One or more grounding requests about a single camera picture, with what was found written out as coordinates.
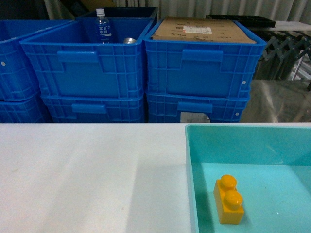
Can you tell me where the brown cardboard box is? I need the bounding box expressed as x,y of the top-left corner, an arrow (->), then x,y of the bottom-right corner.
152,17 -> 256,44

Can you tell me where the yellow toy block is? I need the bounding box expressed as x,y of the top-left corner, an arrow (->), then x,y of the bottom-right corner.
213,174 -> 244,225

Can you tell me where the lower right blue crate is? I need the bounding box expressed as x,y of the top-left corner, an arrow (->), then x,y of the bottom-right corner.
146,92 -> 250,123

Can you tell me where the blue crate with cardboard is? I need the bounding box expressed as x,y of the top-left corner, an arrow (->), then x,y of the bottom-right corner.
144,20 -> 266,98

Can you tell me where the silver metal can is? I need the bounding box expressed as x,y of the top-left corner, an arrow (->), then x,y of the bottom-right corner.
123,37 -> 136,44

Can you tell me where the lower left-middle blue crate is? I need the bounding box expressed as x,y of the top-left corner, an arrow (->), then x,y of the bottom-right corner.
41,95 -> 146,123

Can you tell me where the clear water bottle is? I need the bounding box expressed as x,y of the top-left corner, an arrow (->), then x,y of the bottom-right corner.
95,8 -> 112,44

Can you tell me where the blue crate with bottle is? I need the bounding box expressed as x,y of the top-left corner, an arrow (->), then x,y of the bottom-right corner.
20,17 -> 152,99

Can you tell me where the rear dark blue crate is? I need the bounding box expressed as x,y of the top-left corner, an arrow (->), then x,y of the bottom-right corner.
76,7 -> 158,25

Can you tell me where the far left lower blue crate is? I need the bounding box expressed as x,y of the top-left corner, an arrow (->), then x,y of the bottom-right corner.
0,94 -> 53,123

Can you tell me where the teal plastic tray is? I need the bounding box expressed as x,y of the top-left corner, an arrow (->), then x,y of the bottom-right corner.
185,124 -> 311,233

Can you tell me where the black plastic tray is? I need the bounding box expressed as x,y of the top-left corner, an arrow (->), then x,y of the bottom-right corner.
206,15 -> 276,28

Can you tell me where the far left upper blue crate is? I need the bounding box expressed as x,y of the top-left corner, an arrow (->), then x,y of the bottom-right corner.
0,20 -> 70,101

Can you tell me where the grey expandable roller conveyor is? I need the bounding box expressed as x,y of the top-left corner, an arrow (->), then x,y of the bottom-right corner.
253,31 -> 311,81

